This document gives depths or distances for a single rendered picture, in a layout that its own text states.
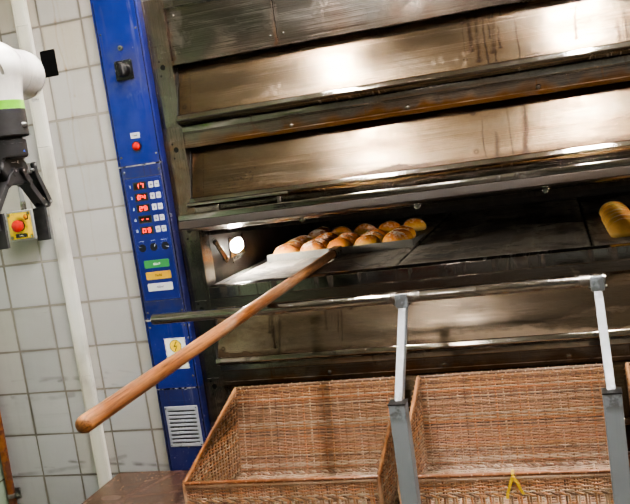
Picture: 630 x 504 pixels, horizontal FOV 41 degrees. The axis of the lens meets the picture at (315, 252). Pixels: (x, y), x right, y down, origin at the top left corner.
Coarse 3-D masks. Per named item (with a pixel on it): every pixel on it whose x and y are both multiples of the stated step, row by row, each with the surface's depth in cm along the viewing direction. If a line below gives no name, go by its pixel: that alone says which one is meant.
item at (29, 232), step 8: (32, 208) 279; (8, 216) 278; (16, 216) 278; (32, 216) 277; (8, 224) 279; (24, 224) 277; (32, 224) 277; (16, 232) 279; (24, 232) 278; (32, 232) 277; (16, 240) 280
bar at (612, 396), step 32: (448, 288) 212; (480, 288) 210; (512, 288) 207; (544, 288) 205; (160, 320) 235; (192, 320) 233; (608, 352) 191; (608, 384) 186; (608, 416) 184; (608, 448) 185; (416, 480) 200
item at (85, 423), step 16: (304, 272) 257; (272, 288) 232; (288, 288) 239; (256, 304) 213; (224, 320) 195; (240, 320) 200; (208, 336) 182; (176, 352) 169; (192, 352) 173; (160, 368) 159; (176, 368) 165; (128, 384) 149; (144, 384) 152; (112, 400) 141; (128, 400) 145; (80, 416) 134; (96, 416) 135; (80, 432) 134
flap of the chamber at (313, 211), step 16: (544, 176) 223; (560, 176) 222; (576, 176) 221; (592, 176) 220; (608, 176) 219; (624, 176) 221; (416, 192) 233; (432, 192) 232; (448, 192) 231; (464, 192) 229; (480, 192) 228; (496, 192) 232; (512, 192) 238; (288, 208) 244; (304, 208) 243; (320, 208) 241; (336, 208) 240; (352, 208) 239; (368, 208) 244; (384, 208) 251; (192, 224) 253; (208, 224) 251; (224, 224) 250; (240, 224) 257; (256, 224) 265
